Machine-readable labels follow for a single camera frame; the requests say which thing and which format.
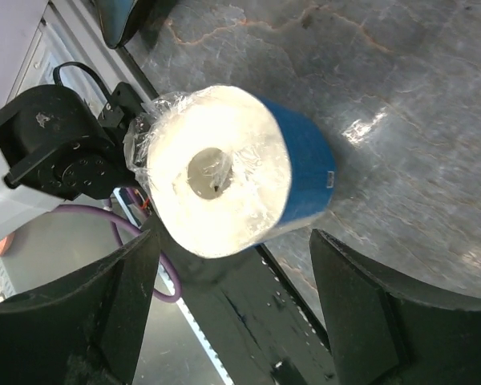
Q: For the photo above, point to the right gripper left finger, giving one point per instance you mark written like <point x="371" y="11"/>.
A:
<point x="84" y="328"/>

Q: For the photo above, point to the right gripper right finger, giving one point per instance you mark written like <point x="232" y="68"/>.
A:
<point x="385" y="327"/>

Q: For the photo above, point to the blue roll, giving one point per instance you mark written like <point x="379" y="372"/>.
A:
<point x="227" y="170"/>

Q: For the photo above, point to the blue star shaped dish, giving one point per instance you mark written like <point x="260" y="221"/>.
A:
<point x="120" y="20"/>

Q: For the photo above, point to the aluminium frame rail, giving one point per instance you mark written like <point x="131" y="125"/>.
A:
<point x="69" y="31"/>

